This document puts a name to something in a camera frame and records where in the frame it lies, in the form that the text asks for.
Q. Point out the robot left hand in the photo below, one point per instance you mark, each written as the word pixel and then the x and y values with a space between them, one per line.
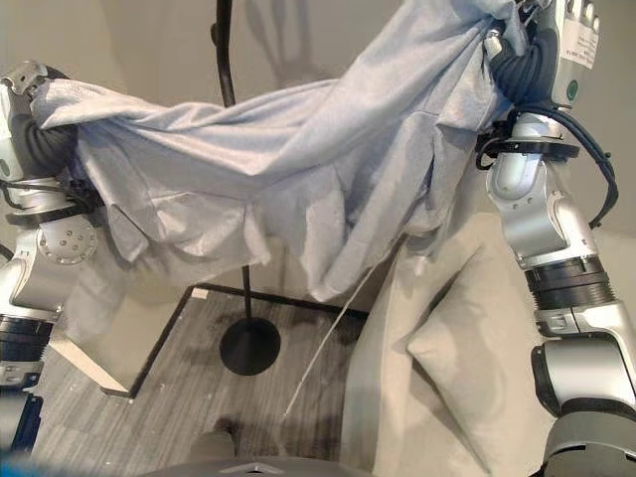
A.
pixel 15 114

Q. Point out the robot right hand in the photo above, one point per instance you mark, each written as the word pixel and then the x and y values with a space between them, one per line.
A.
pixel 576 45

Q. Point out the light blue garment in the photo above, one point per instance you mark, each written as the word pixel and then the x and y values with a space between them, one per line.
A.
pixel 278 149

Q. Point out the robot right arm silver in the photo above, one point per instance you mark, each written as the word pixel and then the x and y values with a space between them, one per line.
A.
pixel 546 223

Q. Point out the robot left arm silver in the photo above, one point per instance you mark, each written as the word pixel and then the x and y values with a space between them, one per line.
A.
pixel 35 278

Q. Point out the black clothes rack stand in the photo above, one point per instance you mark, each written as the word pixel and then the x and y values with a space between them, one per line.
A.
pixel 250 348

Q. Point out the beige sofa cushion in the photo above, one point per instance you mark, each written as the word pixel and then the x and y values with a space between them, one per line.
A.
pixel 462 358

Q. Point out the beige fabric sofa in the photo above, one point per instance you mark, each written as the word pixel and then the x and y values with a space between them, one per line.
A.
pixel 502 437

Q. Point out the grey robot torso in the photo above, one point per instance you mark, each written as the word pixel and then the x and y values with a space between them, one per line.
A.
pixel 258 469

